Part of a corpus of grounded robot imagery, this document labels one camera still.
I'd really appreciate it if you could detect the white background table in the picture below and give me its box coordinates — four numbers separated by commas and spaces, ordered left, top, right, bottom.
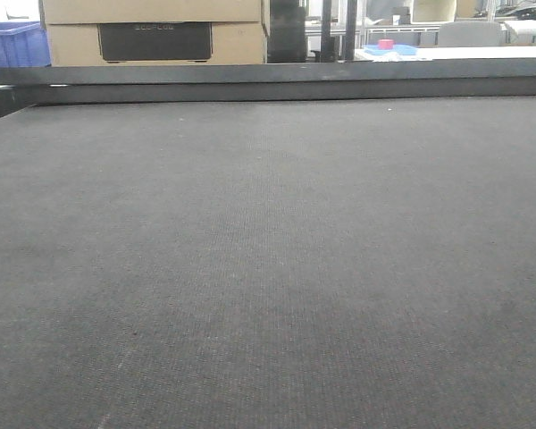
355, 46, 536, 62

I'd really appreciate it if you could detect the black conveyor side rail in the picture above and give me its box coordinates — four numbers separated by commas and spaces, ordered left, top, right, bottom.
0, 58, 536, 105

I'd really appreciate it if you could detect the dark grey conveyor belt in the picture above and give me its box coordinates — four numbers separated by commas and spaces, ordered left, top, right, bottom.
0, 97, 536, 428

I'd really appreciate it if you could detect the black vertical post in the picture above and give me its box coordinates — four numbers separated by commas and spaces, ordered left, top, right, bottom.
320, 0, 358, 63

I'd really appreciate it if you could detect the large cardboard box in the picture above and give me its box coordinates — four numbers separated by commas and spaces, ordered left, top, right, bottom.
40, 0, 270, 67

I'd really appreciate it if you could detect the blue plastic crate background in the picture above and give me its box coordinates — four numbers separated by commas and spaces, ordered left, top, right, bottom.
0, 21, 51, 68

